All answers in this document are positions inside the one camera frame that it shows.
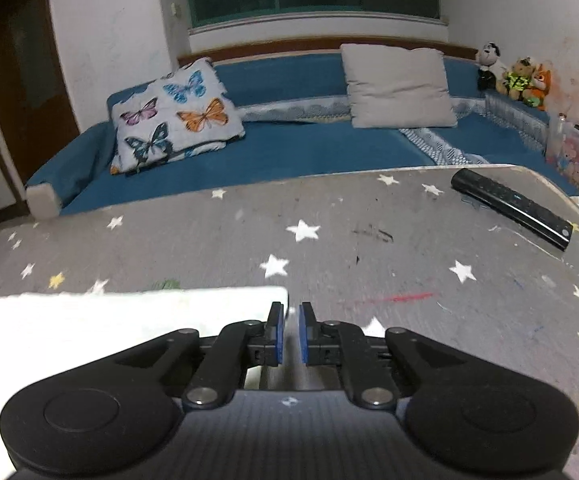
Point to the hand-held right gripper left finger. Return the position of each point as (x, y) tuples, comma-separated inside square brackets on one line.
[(278, 336)]

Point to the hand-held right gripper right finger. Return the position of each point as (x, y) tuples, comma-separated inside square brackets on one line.
[(303, 336)]

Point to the white garment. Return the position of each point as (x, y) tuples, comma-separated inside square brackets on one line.
[(119, 316)]

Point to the grey star-print tablecloth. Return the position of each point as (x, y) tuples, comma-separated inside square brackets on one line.
[(369, 260)]

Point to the blue sofa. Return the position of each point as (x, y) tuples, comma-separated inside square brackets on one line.
[(319, 152)]

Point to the butterfly print pillow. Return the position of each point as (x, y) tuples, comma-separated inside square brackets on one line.
[(179, 115)]

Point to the black remote control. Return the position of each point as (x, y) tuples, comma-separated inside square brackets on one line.
[(510, 208)]

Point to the beige pillow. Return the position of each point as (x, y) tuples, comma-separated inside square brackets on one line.
[(399, 87)]

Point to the panda plush toy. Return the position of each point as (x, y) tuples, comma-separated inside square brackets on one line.
[(489, 67)]

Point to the brown bear plush toy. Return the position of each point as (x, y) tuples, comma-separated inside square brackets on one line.
[(518, 80)]

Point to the orange plush toy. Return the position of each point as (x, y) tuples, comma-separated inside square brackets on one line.
[(540, 87)]

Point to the dark wooden door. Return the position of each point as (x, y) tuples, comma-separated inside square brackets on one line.
[(24, 80)]

